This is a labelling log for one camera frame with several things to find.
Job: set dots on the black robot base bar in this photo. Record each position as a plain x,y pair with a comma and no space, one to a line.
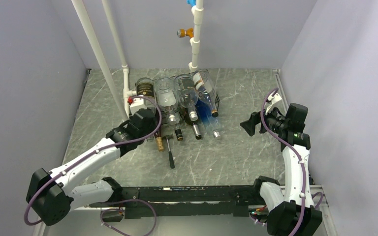
235,200

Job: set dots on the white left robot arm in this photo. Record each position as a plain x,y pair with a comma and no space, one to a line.
78,172

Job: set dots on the aluminium frame rail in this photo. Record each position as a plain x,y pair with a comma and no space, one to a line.
53,204

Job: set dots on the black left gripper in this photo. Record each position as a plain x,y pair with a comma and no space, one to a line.
152,127

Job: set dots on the orange valve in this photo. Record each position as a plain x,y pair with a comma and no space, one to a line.
181,33

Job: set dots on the dark bottle gold foil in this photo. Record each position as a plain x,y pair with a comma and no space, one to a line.
159,141

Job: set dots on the clear bottle silver cap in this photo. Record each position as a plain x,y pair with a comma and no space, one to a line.
187,94

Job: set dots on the clear bottle black gold label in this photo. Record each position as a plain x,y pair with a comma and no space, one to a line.
145,87

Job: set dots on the blue valve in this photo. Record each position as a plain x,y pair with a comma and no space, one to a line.
191,2

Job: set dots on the slanted white pipe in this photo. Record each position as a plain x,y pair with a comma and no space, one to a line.
97,50

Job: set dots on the clear round glass bottle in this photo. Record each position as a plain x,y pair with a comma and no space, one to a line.
166,99

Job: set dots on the white pipe with tee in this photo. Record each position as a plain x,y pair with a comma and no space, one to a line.
127,93

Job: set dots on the black wire wine rack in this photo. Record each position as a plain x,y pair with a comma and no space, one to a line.
191,73

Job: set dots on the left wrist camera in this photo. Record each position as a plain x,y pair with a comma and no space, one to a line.
137,103

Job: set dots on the black handled tool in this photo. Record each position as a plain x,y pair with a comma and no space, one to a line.
167,138

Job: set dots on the dark bottle silver capsule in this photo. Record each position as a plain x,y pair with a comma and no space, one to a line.
193,124

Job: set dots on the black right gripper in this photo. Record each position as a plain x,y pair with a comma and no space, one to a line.
249,125

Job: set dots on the dark bottle black capsule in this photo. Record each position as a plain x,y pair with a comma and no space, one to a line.
179,135

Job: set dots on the blue glass bottle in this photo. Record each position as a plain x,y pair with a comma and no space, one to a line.
212,125

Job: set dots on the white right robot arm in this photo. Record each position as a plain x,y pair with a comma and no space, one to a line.
295,176

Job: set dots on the white pipe with valves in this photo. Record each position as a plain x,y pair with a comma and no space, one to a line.
198,12

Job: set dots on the clear bottle black cap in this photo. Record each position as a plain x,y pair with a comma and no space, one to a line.
206,90

